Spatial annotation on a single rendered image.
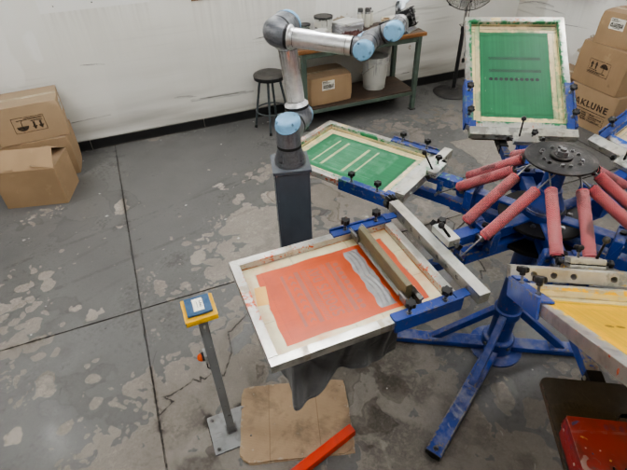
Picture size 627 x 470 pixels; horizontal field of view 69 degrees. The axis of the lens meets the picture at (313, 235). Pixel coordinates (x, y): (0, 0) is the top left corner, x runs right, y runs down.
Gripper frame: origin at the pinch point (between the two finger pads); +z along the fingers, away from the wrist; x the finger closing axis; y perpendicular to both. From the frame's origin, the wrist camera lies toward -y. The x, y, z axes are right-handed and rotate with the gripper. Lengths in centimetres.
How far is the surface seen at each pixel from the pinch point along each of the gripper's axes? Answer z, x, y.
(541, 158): -25, -70, 47
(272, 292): -103, -71, -56
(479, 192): -13, -89, 16
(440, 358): -37, -184, -22
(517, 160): -12, -76, 36
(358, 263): -76, -80, -28
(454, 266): -74, -87, 11
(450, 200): -9, -93, 1
